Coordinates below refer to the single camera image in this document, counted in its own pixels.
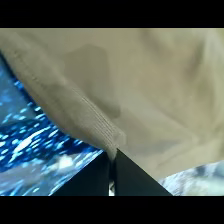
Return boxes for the brown garment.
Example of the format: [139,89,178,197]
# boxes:
[0,28,224,183]

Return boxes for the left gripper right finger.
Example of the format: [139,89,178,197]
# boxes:
[114,148,173,197]

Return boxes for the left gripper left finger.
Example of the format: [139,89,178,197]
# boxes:
[49,150,111,197]

